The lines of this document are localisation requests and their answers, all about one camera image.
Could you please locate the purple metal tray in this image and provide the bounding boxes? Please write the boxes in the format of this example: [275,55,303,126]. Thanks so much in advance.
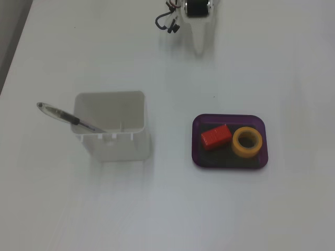
[192,113,269,170]

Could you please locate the red and white wires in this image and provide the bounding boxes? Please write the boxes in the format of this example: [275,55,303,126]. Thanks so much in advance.
[164,0,183,13]

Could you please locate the black mat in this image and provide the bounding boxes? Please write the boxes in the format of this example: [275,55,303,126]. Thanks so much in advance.
[200,122,262,167]

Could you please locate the yellow tape roll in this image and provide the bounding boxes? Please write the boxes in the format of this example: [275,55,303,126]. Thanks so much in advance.
[231,126,263,159]

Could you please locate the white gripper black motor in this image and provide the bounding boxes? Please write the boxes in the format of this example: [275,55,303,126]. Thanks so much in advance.
[182,0,218,56]

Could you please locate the red cube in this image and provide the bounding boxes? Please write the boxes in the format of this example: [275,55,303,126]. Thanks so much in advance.
[200,124,233,152]

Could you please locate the black ballpoint pen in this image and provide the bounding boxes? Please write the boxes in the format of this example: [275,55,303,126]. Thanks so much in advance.
[36,101,108,133]

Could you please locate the white plastic pen holder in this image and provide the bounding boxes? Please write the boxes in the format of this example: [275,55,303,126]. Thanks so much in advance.
[71,90,152,163]

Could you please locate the black cable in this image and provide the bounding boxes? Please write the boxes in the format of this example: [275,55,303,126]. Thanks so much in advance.
[155,12,181,31]

